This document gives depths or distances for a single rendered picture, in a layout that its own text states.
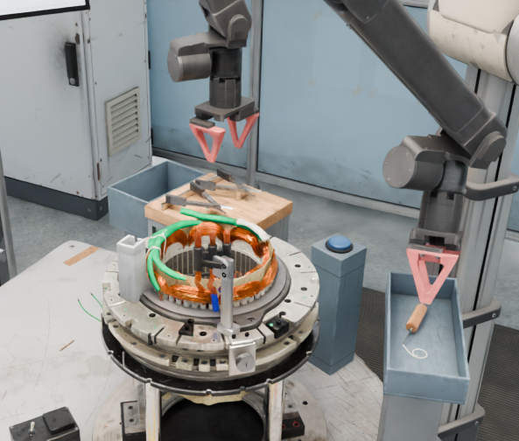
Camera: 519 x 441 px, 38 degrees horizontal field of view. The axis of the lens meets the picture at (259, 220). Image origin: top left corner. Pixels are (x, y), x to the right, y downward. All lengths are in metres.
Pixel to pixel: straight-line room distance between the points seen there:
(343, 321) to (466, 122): 0.53
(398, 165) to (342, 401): 0.53
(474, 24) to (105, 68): 2.42
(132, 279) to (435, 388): 0.43
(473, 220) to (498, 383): 1.50
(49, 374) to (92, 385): 0.09
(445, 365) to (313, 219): 2.55
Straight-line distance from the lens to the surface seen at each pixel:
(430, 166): 1.04
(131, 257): 1.05
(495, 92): 1.26
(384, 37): 0.86
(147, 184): 1.56
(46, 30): 3.39
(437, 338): 1.18
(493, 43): 1.18
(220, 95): 1.35
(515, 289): 3.33
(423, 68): 0.92
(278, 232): 1.43
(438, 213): 1.08
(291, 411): 1.30
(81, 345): 1.54
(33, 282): 1.75
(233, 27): 1.28
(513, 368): 2.86
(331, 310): 1.38
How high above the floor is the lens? 1.71
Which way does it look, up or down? 28 degrees down
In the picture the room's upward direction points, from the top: 2 degrees clockwise
